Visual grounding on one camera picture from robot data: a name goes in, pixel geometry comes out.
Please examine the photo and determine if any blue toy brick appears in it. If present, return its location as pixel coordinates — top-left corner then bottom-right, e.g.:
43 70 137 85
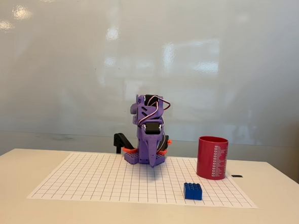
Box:
183 181 204 202

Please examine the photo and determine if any red cup white print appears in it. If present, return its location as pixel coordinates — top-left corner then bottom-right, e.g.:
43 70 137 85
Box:
195 135 230 182

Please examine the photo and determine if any black clamp orange knob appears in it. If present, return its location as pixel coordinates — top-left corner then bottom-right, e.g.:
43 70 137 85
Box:
157 134 173 155

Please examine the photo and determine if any black clamp orange pad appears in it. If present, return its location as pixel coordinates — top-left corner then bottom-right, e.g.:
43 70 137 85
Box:
112 132 139 156

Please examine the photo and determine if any white grid paper sheet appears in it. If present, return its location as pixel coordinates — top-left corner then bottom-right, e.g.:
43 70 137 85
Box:
26 148 261 213

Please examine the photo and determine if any red white black servo cable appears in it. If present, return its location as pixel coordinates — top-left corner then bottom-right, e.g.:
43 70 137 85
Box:
138 96 172 128

